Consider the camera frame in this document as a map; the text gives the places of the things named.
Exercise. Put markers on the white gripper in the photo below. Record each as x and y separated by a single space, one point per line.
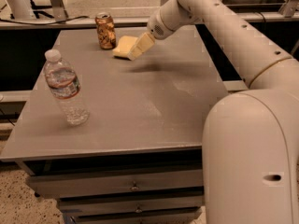
156 26

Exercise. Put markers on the yellow sponge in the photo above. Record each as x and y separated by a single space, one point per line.
123 49

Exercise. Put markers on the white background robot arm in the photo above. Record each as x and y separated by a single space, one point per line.
21 9

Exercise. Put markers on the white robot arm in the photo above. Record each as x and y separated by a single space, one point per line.
250 140

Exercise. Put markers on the orange soda can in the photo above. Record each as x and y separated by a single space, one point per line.
105 30

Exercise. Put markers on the clear plastic water bottle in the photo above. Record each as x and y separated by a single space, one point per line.
65 87

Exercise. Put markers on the grey drawer cabinet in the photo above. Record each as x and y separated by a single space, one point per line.
146 115

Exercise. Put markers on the middle grey drawer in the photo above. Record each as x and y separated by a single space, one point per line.
137 205

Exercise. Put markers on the grey drawer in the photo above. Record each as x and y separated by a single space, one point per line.
92 184
166 216
137 205

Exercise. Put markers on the top grey drawer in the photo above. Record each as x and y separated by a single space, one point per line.
92 184

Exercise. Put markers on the bottom grey drawer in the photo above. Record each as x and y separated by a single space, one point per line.
166 216

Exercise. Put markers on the lower grey side rail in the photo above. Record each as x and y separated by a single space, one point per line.
235 85

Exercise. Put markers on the grey metal rail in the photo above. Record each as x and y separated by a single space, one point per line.
89 23

